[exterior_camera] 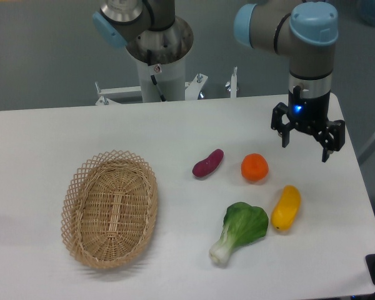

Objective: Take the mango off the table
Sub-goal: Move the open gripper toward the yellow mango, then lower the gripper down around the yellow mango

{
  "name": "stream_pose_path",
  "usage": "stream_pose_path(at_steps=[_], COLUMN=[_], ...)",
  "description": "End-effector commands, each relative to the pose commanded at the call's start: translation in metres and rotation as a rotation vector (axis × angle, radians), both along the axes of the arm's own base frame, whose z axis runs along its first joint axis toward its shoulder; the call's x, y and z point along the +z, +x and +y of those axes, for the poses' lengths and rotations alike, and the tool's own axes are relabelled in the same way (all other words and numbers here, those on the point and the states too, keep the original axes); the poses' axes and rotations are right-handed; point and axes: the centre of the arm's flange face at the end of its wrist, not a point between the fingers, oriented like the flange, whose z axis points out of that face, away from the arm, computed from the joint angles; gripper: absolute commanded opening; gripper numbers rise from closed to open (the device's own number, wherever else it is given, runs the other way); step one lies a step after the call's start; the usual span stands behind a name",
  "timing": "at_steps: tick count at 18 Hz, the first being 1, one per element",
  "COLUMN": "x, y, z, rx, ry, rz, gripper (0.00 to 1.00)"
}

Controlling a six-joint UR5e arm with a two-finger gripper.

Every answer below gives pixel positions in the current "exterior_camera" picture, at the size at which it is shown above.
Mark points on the woven wicker basket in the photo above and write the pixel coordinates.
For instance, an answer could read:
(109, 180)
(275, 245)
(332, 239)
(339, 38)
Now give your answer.
(110, 209)

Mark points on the green bok choy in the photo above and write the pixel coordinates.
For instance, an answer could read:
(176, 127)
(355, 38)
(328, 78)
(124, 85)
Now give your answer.
(243, 224)

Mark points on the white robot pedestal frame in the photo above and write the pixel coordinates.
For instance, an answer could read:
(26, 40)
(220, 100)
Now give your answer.
(157, 83)

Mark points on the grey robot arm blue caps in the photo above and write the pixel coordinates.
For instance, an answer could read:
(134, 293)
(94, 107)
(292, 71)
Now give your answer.
(304, 31)

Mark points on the orange tangerine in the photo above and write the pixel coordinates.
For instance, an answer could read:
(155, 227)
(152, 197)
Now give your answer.
(254, 167)

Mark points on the purple sweet potato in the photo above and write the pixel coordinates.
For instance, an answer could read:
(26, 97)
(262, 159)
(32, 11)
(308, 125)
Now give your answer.
(208, 165)

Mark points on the yellow mango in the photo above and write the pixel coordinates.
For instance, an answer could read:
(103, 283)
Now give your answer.
(286, 210)

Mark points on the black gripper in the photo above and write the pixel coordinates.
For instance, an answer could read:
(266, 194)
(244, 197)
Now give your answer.
(309, 116)

